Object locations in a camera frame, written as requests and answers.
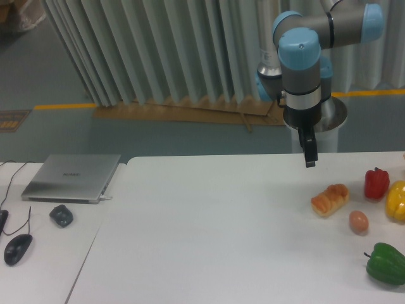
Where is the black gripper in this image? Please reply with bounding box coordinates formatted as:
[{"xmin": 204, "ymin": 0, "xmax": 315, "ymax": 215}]
[{"xmin": 283, "ymin": 106, "xmax": 321, "ymax": 168}]

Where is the green bell pepper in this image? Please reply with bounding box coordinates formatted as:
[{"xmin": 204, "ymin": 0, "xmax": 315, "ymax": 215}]
[{"xmin": 363, "ymin": 243, "xmax": 404, "ymax": 286}]

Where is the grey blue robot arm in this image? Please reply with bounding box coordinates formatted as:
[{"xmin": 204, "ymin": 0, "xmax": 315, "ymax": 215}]
[{"xmin": 256, "ymin": 1, "xmax": 385, "ymax": 167}]

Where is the red bell pepper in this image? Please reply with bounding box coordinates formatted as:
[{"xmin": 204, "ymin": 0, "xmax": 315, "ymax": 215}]
[{"xmin": 364, "ymin": 167, "xmax": 390, "ymax": 200}]

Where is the yellow bell pepper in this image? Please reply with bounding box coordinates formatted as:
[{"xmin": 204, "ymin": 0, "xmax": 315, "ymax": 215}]
[{"xmin": 385, "ymin": 180, "xmax": 405, "ymax": 222}]

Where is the flat brown cardboard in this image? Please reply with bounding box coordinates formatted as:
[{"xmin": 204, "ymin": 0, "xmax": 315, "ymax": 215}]
[{"xmin": 93, "ymin": 95, "xmax": 284, "ymax": 132}]

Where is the bread loaf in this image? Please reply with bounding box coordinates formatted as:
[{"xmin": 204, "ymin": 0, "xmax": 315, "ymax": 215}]
[{"xmin": 311, "ymin": 184, "xmax": 350, "ymax": 217}]

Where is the brown egg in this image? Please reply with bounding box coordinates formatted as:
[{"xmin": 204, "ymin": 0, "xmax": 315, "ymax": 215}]
[{"xmin": 349, "ymin": 210, "xmax": 369, "ymax": 235}]

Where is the pale green folding curtain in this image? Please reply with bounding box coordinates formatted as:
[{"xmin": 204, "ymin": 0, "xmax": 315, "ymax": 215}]
[{"xmin": 37, "ymin": 0, "xmax": 405, "ymax": 108}]

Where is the silver laptop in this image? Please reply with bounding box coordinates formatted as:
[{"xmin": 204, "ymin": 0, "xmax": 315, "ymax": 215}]
[{"xmin": 22, "ymin": 154, "xmax": 121, "ymax": 203}]

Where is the small black device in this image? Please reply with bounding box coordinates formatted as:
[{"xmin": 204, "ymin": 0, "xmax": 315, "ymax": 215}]
[{"xmin": 49, "ymin": 205, "xmax": 74, "ymax": 228}]

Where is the floor warning sticker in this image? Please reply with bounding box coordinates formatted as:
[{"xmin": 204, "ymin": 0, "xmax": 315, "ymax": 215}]
[{"xmin": 0, "ymin": 110, "xmax": 32, "ymax": 133}]

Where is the black computer mouse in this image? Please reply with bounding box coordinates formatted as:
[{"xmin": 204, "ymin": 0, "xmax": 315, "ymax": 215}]
[{"xmin": 4, "ymin": 234, "xmax": 33, "ymax": 266}]

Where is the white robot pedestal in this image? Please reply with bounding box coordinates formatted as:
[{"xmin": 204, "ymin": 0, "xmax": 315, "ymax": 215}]
[{"xmin": 283, "ymin": 94, "xmax": 349, "ymax": 154}]

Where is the black mouse cable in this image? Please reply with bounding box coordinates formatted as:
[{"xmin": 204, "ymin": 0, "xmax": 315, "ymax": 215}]
[{"xmin": 0, "ymin": 159, "xmax": 44, "ymax": 236}]

